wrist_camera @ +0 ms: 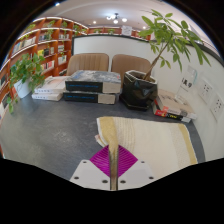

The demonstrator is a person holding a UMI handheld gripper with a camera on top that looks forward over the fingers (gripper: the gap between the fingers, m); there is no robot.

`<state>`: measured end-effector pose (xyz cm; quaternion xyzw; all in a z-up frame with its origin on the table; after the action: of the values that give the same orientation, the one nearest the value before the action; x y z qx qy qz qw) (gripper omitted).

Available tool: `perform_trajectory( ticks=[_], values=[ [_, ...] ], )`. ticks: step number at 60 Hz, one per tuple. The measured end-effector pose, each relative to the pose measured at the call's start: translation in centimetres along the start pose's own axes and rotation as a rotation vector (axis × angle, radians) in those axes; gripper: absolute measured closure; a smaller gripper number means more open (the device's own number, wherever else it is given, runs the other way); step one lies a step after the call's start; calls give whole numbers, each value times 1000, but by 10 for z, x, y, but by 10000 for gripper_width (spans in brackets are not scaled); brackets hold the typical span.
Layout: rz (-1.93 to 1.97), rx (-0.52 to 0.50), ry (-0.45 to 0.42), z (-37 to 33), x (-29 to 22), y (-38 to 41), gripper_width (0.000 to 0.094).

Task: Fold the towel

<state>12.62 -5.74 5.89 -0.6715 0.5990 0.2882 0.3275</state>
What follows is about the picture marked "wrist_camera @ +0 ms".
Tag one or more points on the white wall socket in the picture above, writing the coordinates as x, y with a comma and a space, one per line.
218, 106
206, 91

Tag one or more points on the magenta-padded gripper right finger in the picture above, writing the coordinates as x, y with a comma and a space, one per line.
135, 175

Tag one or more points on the ceiling chandelier with round bulbs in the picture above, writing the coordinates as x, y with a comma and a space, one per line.
116, 18

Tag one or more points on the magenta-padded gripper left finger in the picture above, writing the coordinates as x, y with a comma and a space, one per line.
91, 175

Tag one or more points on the red and black book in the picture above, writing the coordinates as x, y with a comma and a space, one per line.
166, 114

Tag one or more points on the clear acrylic sign stand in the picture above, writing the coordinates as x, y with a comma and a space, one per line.
188, 80

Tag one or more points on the orange wooden bookshelf unit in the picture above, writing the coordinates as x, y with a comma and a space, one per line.
30, 43

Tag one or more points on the ivy plant in white pot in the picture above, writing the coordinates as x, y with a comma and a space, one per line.
26, 71

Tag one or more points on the tan upholstered chair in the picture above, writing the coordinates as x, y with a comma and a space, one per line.
128, 63
87, 62

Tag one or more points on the white hardcover book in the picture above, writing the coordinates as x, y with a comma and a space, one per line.
53, 85
46, 96

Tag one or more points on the small tree in black pot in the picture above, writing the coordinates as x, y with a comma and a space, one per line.
138, 90

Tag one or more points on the cream and yellow striped towel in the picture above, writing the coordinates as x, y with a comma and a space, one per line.
150, 140

